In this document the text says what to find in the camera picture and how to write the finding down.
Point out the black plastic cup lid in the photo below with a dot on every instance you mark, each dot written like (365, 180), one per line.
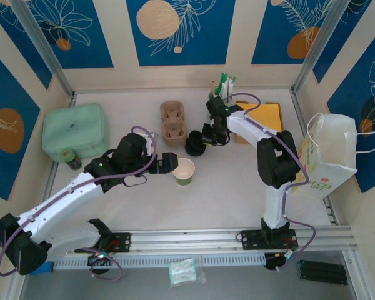
(194, 137)
(193, 151)

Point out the green white paper cup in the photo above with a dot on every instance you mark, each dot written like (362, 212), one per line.
(183, 168)

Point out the brown cardboard cup carrier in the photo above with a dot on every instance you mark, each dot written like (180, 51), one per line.
(173, 125)

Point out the white paper takeout bag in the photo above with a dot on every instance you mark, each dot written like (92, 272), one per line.
(331, 140)

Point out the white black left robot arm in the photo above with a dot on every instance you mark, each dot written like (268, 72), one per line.
(59, 197)

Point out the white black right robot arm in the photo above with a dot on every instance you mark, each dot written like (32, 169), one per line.
(275, 200)

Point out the brown cardboard napkin tray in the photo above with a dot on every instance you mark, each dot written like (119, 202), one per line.
(240, 139)

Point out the mint green utensil holder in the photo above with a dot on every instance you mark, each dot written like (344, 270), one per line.
(210, 94)

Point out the wooden stir stick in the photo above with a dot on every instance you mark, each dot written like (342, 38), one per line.
(212, 85)

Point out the green tipped wrapped straw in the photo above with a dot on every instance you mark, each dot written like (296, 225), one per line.
(232, 82)
(222, 79)

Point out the yellow napkin stack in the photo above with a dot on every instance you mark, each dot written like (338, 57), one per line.
(268, 115)

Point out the small dark green jar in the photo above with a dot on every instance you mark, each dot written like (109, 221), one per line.
(72, 161)

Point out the mint green insulated bag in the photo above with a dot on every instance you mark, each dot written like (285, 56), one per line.
(72, 128)

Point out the clear plastic packet bag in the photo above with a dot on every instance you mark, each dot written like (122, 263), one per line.
(182, 272)

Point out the blue clamp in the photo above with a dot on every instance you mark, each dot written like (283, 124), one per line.
(45, 269)

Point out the black ribbed block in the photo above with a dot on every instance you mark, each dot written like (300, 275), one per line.
(322, 272)

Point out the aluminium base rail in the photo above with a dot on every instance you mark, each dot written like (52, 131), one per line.
(190, 239)

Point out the aluminium frame post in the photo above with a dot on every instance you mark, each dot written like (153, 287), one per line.
(318, 47)
(43, 47)

